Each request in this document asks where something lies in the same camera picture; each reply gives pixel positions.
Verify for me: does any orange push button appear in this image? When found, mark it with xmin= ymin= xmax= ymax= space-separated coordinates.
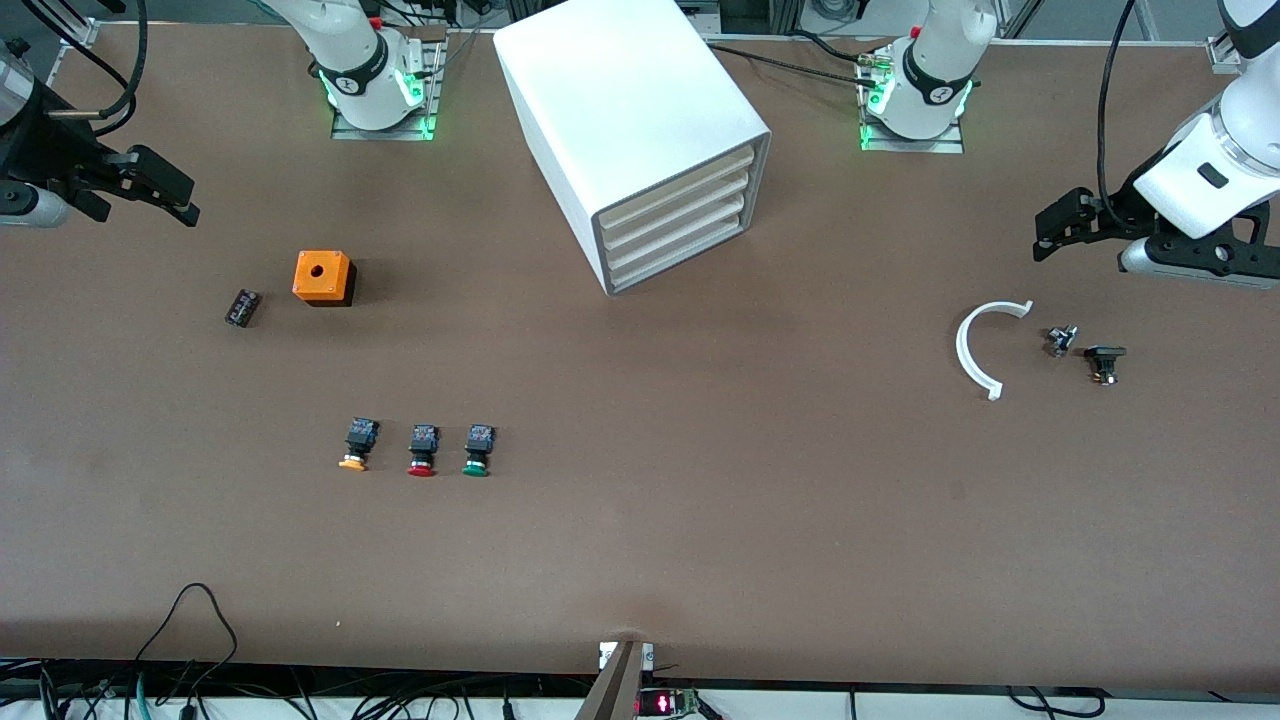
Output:
xmin=338 ymin=418 xmax=381 ymax=471

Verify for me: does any red push button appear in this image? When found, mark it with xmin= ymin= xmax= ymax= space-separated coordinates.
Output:
xmin=407 ymin=424 xmax=442 ymax=478

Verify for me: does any orange box with hole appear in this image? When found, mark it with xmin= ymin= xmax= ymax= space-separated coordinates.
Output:
xmin=292 ymin=250 xmax=357 ymax=308

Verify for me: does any white curved plastic part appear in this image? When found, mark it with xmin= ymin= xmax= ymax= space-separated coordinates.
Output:
xmin=955 ymin=300 xmax=1034 ymax=401

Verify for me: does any small device with red display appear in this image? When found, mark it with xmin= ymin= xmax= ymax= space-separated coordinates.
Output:
xmin=637 ymin=688 xmax=701 ymax=719

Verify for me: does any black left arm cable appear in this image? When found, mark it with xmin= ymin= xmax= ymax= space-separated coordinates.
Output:
xmin=1097 ymin=0 xmax=1146 ymax=226

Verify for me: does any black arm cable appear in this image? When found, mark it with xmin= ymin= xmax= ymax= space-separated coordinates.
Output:
xmin=1097 ymin=0 xmax=1146 ymax=226
xmin=20 ymin=0 xmax=149 ymax=126

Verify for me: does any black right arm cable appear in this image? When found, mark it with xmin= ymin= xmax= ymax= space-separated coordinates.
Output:
xmin=20 ymin=0 xmax=149 ymax=126

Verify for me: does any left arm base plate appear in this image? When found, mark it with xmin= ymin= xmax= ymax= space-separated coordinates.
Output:
xmin=858 ymin=50 xmax=966 ymax=154

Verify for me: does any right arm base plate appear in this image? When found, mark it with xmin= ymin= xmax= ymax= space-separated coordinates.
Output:
xmin=330 ymin=35 xmax=446 ymax=141

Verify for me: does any black cable behind cabinet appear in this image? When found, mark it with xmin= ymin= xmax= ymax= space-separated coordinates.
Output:
xmin=708 ymin=44 xmax=879 ymax=87

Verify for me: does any thin black looped cable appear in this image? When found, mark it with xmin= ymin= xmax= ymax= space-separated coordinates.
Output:
xmin=135 ymin=583 xmax=239 ymax=691

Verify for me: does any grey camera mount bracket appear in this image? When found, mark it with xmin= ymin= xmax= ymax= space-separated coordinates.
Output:
xmin=575 ymin=640 xmax=656 ymax=720

